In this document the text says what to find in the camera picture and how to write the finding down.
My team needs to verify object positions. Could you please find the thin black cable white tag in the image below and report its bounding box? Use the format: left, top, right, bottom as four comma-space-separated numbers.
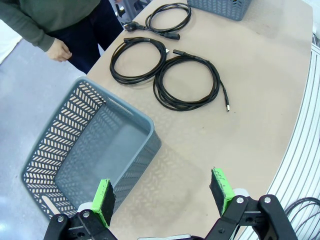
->
109, 36, 171, 86

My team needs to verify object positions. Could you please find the person in dark green shirt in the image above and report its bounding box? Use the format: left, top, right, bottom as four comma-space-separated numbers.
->
0, 0, 126, 75

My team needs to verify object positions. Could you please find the person's right forearm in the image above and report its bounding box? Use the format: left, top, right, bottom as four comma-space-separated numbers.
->
0, 2, 56, 53

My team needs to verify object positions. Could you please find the aluminium table edge rail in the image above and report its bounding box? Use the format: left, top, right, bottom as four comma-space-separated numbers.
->
234, 41, 320, 240

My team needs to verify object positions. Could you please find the person's right hand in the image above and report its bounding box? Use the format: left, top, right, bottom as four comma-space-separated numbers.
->
47, 39, 73, 63

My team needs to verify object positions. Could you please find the black braided USB cable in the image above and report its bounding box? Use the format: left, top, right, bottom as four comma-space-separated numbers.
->
152, 49, 231, 113

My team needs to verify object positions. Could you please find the grey plastic woven basket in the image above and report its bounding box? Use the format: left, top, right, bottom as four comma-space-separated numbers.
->
186, 0, 251, 22
19, 76, 162, 222

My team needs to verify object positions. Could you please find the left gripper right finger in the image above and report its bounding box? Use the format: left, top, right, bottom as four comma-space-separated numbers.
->
204, 167, 298, 240

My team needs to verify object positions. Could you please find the thin dark cable bundle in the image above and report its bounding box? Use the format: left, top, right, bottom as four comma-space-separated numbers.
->
284, 196, 320, 227

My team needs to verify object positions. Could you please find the black power cable round plug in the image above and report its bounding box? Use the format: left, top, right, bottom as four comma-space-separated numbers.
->
124, 2, 193, 41

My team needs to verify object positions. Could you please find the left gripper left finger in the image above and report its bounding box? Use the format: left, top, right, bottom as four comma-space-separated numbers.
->
44, 178, 118, 240

